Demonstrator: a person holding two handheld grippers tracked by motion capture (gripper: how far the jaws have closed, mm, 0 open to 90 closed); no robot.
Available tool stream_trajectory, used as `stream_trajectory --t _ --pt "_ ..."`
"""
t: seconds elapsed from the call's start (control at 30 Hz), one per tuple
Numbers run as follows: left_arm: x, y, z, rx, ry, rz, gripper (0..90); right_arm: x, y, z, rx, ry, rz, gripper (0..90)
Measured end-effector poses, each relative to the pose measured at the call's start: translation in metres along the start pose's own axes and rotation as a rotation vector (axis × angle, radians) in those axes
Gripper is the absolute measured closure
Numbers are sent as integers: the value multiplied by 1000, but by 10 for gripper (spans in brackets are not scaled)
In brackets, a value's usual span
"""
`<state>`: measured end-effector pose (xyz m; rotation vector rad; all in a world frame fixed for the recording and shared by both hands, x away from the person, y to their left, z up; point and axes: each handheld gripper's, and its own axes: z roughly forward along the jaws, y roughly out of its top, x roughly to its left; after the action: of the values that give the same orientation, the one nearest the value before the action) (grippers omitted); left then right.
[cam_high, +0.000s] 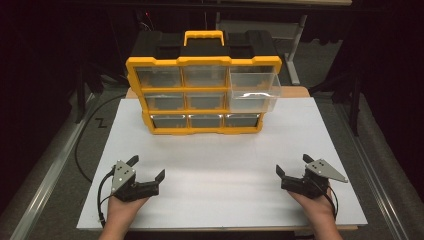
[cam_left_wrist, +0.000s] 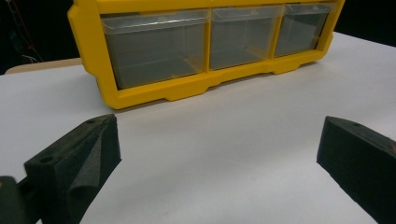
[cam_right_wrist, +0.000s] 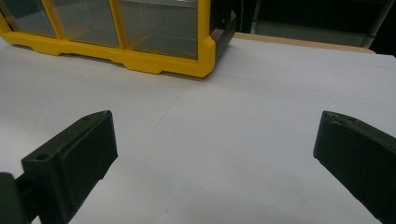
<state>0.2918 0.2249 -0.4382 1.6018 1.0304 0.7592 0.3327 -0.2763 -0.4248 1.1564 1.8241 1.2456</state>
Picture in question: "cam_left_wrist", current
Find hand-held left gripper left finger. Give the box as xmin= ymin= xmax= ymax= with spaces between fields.
xmin=23 ymin=113 xmax=122 ymax=224

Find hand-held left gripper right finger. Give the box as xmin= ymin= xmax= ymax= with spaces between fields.
xmin=316 ymin=116 xmax=396 ymax=224

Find yellow drawer cabinet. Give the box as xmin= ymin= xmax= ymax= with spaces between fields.
xmin=66 ymin=0 xmax=347 ymax=110

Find clear plastic drawer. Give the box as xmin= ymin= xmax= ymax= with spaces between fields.
xmin=100 ymin=8 xmax=211 ymax=91
xmin=208 ymin=5 xmax=285 ymax=71
xmin=274 ymin=2 xmax=332 ymax=58

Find red cable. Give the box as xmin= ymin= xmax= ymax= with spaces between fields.
xmin=8 ymin=0 xmax=45 ymax=63

